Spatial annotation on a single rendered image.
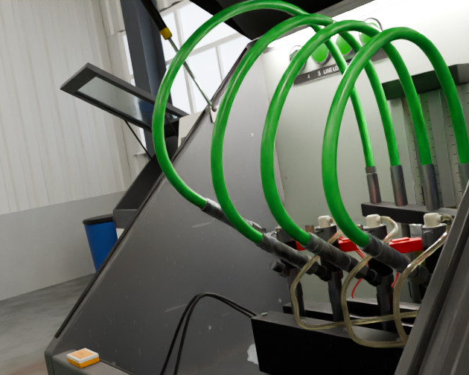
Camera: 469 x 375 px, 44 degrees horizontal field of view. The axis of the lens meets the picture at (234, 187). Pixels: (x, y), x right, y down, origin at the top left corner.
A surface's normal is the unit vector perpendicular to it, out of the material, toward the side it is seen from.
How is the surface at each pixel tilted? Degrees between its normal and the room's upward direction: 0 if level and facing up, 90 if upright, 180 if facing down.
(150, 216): 90
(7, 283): 90
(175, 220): 90
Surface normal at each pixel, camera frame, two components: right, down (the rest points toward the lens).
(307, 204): -0.79, 0.17
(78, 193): 0.68, -0.07
